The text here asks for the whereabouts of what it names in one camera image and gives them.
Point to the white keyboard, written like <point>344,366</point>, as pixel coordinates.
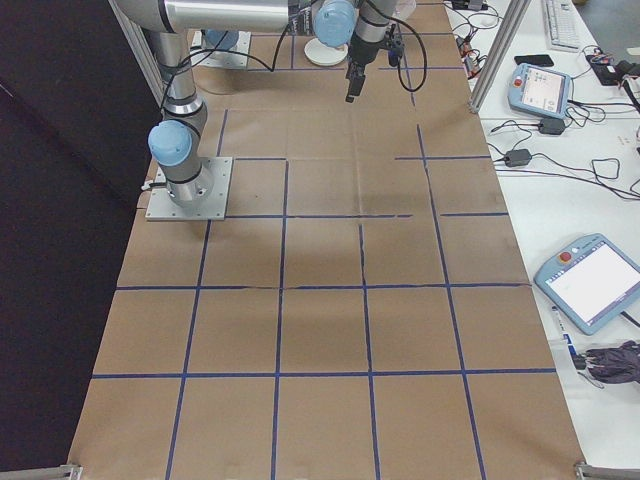
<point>562,25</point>

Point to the light blue teach pendant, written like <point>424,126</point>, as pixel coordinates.
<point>590,285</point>
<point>540,92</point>

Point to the black frame cover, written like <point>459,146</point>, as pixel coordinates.
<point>50,200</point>

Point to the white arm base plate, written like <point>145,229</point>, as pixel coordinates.
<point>240,60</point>
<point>220,200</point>

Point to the black power adapter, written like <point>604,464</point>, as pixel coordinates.
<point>517,157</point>
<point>551,126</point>

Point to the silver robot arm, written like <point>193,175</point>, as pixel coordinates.
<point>220,39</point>
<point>225,15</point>

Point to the aluminium upright post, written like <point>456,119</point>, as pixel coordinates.
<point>131,37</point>
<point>492,60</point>

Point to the white round plate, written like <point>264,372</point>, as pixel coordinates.
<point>320,56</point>

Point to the small black device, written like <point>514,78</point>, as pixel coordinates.
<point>470,4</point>

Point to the aluminium profile bar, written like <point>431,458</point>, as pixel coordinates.
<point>607,471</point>
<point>50,472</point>

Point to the black smartphone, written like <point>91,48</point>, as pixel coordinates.
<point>535,60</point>

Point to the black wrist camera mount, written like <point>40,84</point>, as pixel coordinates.
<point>395,47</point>

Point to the black power strip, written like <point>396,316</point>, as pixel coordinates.
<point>612,75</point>

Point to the black fabric bundle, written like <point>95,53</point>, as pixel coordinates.
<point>615,367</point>

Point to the grey usb hub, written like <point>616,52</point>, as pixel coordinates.
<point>472,64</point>
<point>463,43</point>

